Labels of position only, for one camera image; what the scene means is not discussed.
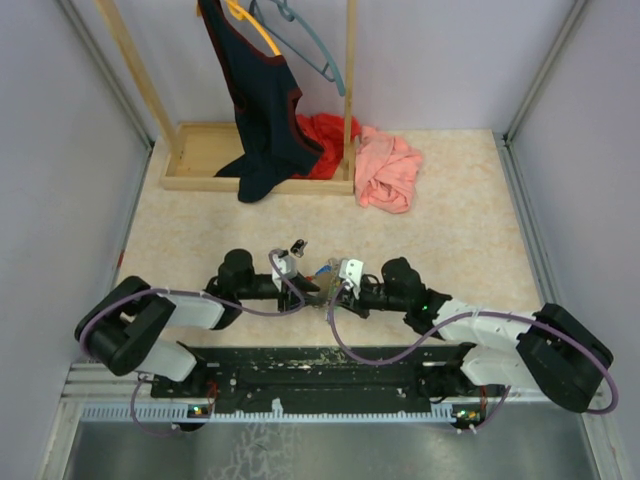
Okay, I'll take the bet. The yellow hanger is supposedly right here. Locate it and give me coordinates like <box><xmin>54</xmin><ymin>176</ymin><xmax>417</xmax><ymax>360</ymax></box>
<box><xmin>225</xmin><ymin>0</ymin><xmax>281</xmax><ymax>56</ymax></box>

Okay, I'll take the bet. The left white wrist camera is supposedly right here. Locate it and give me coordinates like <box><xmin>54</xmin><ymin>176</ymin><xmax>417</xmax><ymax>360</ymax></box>
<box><xmin>269</xmin><ymin>249</ymin><xmax>298</xmax><ymax>290</ymax></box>

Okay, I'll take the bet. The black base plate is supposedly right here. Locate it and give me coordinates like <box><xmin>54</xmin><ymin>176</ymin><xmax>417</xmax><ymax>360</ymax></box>
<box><xmin>151</xmin><ymin>344</ymin><xmax>505</xmax><ymax>414</ymax></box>

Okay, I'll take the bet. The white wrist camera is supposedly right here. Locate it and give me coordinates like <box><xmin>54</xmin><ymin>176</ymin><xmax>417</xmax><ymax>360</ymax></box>
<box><xmin>269</xmin><ymin>249</ymin><xmax>298</xmax><ymax>290</ymax></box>
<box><xmin>338</xmin><ymin>259</ymin><xmax>364</xmax><ymax>296</ymax></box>

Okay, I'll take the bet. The pink cloth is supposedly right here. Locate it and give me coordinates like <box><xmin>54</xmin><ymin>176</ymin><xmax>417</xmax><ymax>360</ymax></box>
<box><xmin>354</xmin><ymin>126</ymin><xmax>424</xmax><ymax>214</ymax></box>

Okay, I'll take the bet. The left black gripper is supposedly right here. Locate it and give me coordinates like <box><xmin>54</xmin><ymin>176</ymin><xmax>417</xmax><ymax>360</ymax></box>
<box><xmin>237</xmin><ymin>271</ymin><xmax>322</xmax><ymax>313</ymax></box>

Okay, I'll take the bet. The blue grey hanger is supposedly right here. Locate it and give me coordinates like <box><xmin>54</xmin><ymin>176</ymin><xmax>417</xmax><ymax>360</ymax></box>
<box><xmin>249</xmin><ymin>0</ymin><xmax>346</xmax><ymax>97</ymax></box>

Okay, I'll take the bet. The wooden clothes rack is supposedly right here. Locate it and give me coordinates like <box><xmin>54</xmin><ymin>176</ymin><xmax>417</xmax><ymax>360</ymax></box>
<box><xmin>95</xmin><ymin>1</ymin><xmax>357</xmax><ymax>195</ymax></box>

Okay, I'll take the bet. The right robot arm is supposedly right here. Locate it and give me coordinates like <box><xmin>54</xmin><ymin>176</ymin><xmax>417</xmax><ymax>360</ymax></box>
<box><xmin>327</xmin><ymin>257</ymin><xmax>619</xmax><ymax>415</ymax></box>

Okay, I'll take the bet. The black headed key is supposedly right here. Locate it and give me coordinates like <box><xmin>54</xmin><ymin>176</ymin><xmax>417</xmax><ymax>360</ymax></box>
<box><xmin>290</xmin><ymin>239</ymin><xmax>307</xmax><ymax>258</ymax></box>

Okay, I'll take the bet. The navy blue tank top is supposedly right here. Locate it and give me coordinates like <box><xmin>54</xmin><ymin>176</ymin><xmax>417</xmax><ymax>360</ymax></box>
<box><xmin>198</xmin><ymin>1</ymin><xmax>324</xmax><ymax>203</ymax></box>

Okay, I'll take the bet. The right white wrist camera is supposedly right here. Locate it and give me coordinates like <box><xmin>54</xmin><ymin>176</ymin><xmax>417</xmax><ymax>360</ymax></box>
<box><xmin>338</xmin><ymin>259</ymin><xmax>364</xmax><ymax>296</ymax></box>

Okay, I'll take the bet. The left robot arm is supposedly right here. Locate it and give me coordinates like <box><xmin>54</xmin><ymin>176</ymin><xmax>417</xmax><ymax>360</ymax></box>
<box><xmin>74</xmin><ymin>249</ymin><xmax>320</xmax><ymax>397</ymax></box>

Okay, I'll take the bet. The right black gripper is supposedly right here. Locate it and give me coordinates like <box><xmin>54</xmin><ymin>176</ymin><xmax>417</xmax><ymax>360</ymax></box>
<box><xmin>331</xmin><ymin>277</ymin><xmax>409</xmax><ymax>319</ymax></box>

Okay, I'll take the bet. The red cloth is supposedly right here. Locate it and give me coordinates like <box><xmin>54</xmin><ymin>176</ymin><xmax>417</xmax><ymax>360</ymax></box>
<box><xmin>291</xmin><ymin>113</ymin><xmax>345</xmax><ymax>180</ymax></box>

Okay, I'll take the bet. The white slotted cable duct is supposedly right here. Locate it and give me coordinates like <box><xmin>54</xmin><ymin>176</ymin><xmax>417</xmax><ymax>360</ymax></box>
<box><xmin>79</xmin><ymin>402</ymin><xmax>481</xmax><ymax>422</ymax></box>

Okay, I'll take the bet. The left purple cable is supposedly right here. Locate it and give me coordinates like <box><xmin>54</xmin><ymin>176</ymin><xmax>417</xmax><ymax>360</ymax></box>
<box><xmin>78</xmin><ymin>249</ymin><xmax>306</xmax><ymax>357</ymax></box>

